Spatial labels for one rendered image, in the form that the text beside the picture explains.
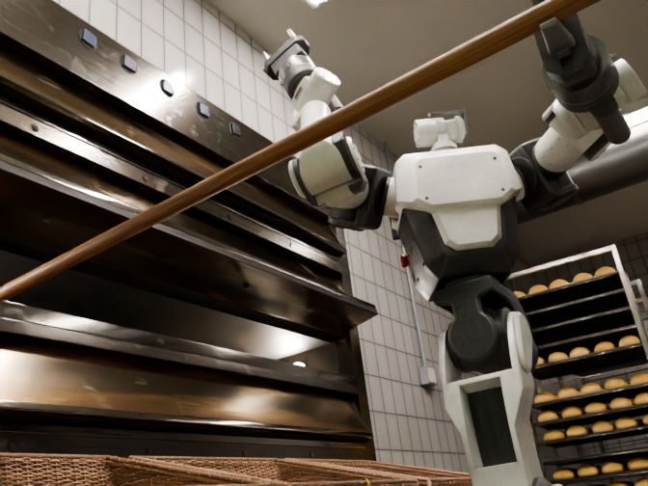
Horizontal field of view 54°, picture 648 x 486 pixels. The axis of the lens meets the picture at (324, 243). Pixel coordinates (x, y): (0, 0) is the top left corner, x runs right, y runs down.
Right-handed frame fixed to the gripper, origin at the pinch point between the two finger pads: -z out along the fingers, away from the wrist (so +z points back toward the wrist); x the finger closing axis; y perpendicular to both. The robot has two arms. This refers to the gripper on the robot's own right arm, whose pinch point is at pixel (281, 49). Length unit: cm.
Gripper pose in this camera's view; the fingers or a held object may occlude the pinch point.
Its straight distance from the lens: 161.7
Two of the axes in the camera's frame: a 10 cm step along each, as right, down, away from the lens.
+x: 7.5, -6.2, -2.3
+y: -5.5, -4.0, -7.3
